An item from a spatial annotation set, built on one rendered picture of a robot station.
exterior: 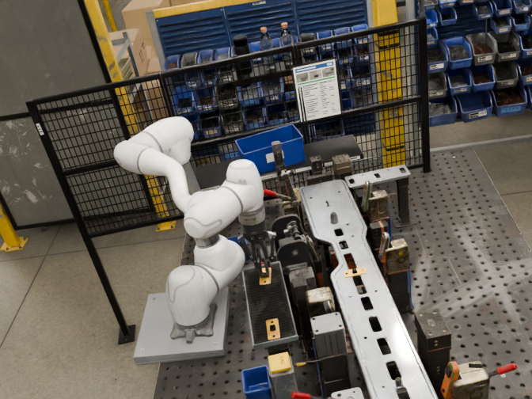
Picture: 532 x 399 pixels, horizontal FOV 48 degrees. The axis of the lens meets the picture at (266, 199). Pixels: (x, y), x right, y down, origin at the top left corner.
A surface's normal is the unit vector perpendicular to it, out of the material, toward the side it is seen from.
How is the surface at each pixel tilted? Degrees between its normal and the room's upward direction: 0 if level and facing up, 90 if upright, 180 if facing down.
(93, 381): 0
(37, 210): 91
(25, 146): 89
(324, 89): 90
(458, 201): 0
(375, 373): 0
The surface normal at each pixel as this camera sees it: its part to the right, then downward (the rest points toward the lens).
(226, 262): 0.70, 0.04
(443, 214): -0.17, -0.82
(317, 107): 0.13, 0.53
